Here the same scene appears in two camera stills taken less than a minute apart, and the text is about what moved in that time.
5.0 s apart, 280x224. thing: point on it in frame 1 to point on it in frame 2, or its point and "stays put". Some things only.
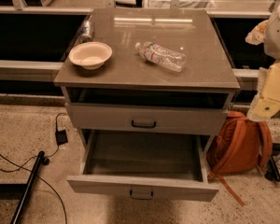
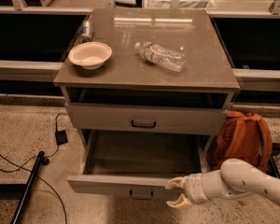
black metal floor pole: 41,161 stays put
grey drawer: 161,165 stays put
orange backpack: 244,148 stays put
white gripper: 279,36 to 193,187
